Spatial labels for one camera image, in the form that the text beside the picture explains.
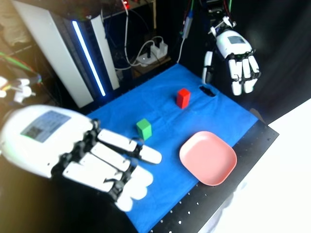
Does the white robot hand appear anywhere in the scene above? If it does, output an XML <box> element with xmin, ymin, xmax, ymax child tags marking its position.
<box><xmin>201</xmin><ymin>29</ymin><xmax>262</xmax><ymax>96</ymax></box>
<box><xmin>0</xmin><ymin>104</ymin><xmax>163</xmax><ymax>212</ymax></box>

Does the red block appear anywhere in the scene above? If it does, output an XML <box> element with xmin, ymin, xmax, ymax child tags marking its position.
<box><xmin>176</xmin><ymin>88</ymin><xmax>191</xmax><ymax>109</ymax></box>

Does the green block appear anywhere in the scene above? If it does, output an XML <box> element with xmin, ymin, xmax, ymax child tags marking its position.
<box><xmin>136</xmin><ymin>118</ymin><xmax>153</xmax><ymax>141</ymax></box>

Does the pink plastic bowl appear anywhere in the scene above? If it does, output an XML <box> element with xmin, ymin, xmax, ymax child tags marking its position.
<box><xmin>179</xmin><ymin>131</ymin><xmax>238</xmax><ymax>187</ymax></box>

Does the white adapter box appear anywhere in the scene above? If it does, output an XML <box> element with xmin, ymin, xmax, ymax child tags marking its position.
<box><xmin>181</xmin><ymin>16</ymin><xmax>194</xmax><ymax>39</ymax></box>

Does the white power strip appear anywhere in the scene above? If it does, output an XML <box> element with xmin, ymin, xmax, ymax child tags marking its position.
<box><xmin>136</xmin><ymin>36</ymin><xmax>169</xmax><ymax>67</ymax></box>

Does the blue table cloth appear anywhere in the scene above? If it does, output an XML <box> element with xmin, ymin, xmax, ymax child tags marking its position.
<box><xmin>86</xmin><ymin>63</ymin><xmax>264</xmax><ymax>233</ymax></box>

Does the white tower with blue light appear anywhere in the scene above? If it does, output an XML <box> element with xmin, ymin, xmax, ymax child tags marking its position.
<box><xmin>11</xmin><ymin>0</ymin><xmax>121</xmax><ymax>109</ymax></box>

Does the white adapter cable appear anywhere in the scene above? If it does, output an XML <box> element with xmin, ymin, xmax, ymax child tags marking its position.
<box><xmin>175</xmin><ymin>37</ymin><xmax>187</xmax><ymax>64</ymax></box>

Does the long white cable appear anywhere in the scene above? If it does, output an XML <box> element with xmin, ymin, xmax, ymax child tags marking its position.
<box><xmin>122</xmin><ymin>7</ymin><xmax>146</xmax><ymax>67</ymax></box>

